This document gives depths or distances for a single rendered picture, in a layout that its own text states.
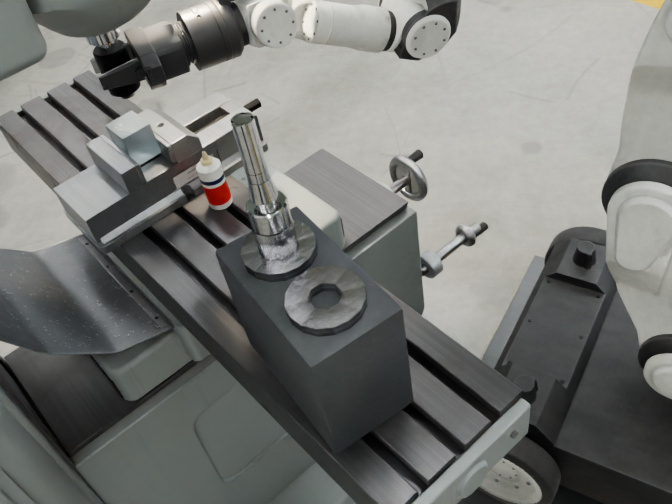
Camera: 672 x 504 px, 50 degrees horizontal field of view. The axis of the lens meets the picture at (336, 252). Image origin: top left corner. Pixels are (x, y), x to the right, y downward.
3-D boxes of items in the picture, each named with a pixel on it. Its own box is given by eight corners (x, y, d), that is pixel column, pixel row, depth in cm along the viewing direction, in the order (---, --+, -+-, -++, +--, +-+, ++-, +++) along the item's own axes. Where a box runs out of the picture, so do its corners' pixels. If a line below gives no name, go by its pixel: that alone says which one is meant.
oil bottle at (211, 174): (224, 191, 123) (206, 140, 115) (237, 201, 121) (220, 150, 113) (205, 203, 122) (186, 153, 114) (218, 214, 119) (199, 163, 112)
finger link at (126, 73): (96, 72, 100) (138, 57, 101) (104, 92, 102) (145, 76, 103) (98, 77, 99) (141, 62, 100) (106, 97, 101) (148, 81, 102)
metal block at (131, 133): (143, 138, 123) (131, 109, 119) (161, 152, 120) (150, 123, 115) (117, 153, 121) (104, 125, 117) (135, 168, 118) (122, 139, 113)
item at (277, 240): (261, 264, 82) (249, 228, 78) (256, 237, 85) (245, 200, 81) (301, 255, 82) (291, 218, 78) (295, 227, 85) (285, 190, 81)
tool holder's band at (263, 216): (249, 228, 78) (247, 221, 77) (245, 200, 81) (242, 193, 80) (291, 218, 78) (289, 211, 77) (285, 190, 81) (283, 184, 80)
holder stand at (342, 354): (320, 298, 104) (295, 196, 89) (415, 401, 90) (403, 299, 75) (248, 342, 100) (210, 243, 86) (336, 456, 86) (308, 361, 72)
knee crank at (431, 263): (475, 222, 172) (475, 204, 168) (495, 234, 169) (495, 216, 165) (411, 274, 164) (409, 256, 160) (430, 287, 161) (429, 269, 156)
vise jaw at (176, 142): (165, 120, 128) (158, 102, 125) (203, 147, 121) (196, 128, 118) (136, 137, 126) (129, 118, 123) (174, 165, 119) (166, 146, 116)
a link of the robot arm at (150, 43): (116, 14, 105) (192, -12, 107) (138, 71, 112) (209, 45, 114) (138, 50, 96) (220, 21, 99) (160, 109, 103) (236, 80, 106)
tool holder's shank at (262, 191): (253, 215, 77) (227, 132, 69) (250, 196, 80) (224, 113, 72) (281, 208, 78) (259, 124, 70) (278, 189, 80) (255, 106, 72)
